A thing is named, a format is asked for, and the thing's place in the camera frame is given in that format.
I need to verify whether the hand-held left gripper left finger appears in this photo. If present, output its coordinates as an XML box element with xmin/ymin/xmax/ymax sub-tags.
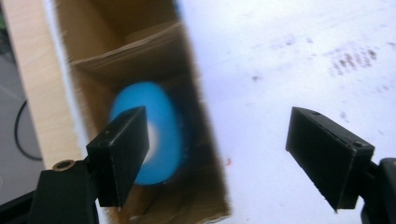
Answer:
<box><xmin>86</xmin><ymin>105</ymin><xmax>150</xmax><ymax>209</ymax></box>

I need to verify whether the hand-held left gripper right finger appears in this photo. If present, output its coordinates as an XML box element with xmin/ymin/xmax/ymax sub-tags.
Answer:
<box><xmin>285</xmin><ymin>105</ymin><xmax>375</xmax><ymax>214</ymax></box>

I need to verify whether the blue bottle with white cap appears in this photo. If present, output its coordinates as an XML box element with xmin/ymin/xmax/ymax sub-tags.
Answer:
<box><xmin>108</xmin><ymin>80</ymin><xmax>185</xmax><ymax>187</ymax></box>

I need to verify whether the blue cardboard box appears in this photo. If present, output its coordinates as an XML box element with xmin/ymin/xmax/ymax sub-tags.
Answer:
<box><xmin>50</xmin><ymin>0</ymin><xmax>232</xmax><ymax>224</ymax></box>

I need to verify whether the white table mat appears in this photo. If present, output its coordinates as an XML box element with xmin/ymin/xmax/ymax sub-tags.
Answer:
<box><xmin>43</xmin><ymin>0</ymin><xmax>396</xmax><ymax>224</ymax></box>

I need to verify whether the thin black floor cable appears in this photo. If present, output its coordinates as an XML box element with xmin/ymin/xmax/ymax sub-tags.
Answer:
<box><xmin>13</xmin><ymin>99</ymin><xmax>43</xmax><ymax>162</ymax></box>

